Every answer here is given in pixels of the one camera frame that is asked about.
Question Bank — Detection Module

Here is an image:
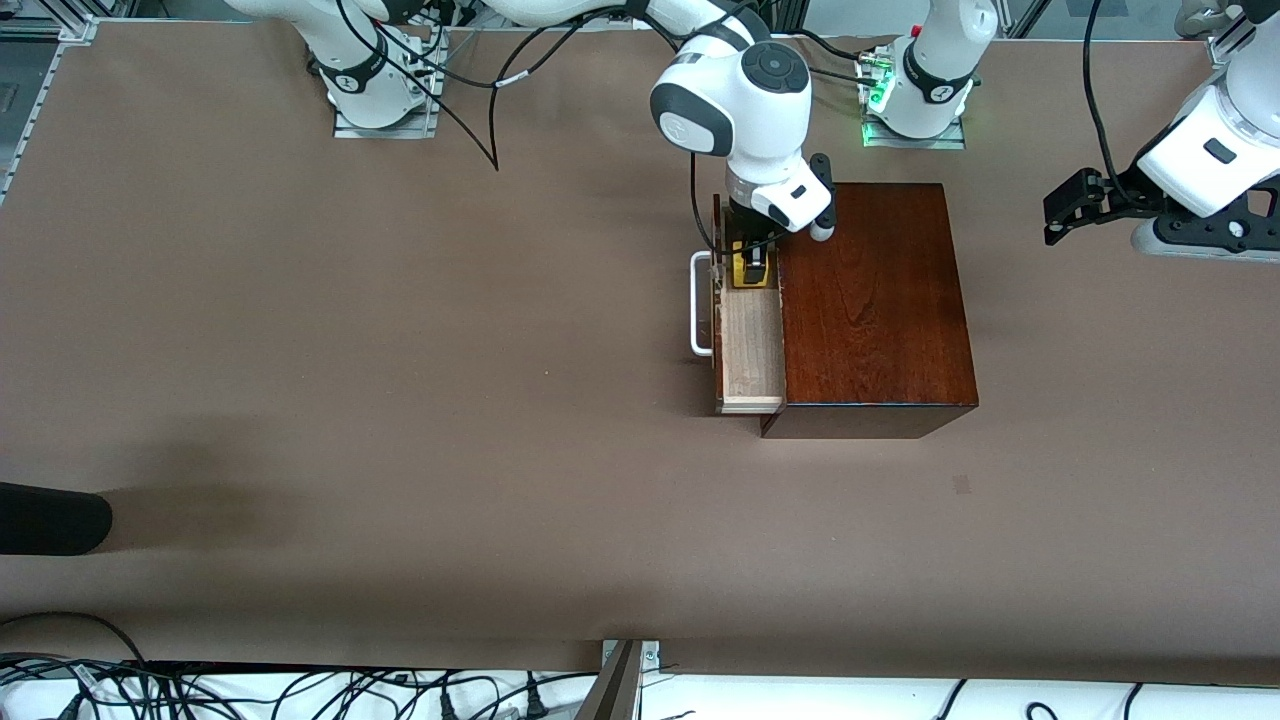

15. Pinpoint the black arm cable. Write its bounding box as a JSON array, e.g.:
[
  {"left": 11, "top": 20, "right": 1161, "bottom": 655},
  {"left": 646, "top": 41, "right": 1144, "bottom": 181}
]
[
  {"left": 335, "top": 0, "right": 651, "bottom": 173},
  {"left": 1084, "top": 0, "right": 1136, "bottom": 186}
]

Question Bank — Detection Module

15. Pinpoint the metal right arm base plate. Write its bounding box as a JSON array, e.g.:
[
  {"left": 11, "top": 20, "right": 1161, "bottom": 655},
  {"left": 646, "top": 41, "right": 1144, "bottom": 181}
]
[{"left": 332, "top": 38, "right": 443, "bottom": 140}]

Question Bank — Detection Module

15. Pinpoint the aluminium frame profile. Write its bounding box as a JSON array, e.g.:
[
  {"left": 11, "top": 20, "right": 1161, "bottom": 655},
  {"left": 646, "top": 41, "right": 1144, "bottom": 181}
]
[
  {"left": 0, "top": 0, "right": 101, "bottom": 206},
  {"left": 1205, "top": 0, "right": 1280, "bottom": 71}
]

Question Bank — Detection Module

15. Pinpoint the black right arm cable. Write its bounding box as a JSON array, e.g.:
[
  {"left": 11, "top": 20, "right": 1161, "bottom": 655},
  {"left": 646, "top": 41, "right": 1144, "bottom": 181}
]
[{"left": 335, "top": 0, "right": 651, "bottom": 173}]

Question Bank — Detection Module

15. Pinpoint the dark brown wooden cabinet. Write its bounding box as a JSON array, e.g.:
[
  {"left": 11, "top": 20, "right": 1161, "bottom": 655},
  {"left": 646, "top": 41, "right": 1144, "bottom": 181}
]
[{"left": 760, "top": 182, "right": 979, "bottom": 439}]

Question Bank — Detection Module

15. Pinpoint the light wood drawer white handle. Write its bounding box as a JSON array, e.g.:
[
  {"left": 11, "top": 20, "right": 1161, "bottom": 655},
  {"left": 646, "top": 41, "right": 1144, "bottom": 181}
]
[{"left": 690, "top": 193, "right": 786, "bottom": 415}]

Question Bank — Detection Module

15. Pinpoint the dark grey metal bar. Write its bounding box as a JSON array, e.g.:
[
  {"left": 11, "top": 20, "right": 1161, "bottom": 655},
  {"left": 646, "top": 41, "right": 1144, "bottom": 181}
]
[{"left": 575, "top": 640, "right": 644, "bottom": 720}]

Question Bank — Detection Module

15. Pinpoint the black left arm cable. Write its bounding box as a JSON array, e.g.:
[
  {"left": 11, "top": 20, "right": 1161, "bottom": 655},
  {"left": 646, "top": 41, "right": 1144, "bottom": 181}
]
[{"left": 1084, "top": 0, "right": 1136, "bottom": 186}]

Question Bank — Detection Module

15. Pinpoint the black rounded object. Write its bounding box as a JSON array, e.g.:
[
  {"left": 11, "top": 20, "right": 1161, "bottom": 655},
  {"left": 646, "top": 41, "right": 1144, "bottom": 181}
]
[{"left": 0, "top": 482, "right": 113, "bottom": 556}]

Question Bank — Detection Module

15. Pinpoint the black looped cable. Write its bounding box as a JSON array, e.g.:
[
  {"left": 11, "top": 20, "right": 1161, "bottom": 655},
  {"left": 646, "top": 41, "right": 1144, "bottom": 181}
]
[{"left": 0, "top": 611, "right": 151, "bottom": 669}]

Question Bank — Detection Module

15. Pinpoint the metal table edge bracket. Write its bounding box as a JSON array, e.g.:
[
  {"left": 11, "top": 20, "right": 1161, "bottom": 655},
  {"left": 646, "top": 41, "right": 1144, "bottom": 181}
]
[{"left": 600, "top": 640, "right": 662, "bottom": 691}]

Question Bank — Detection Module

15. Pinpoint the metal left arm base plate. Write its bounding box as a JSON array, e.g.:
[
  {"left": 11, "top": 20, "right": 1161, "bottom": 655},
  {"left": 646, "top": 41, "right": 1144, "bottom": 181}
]
[{"left": 862, "top": 108, "right": 967, "bottom": 151}]

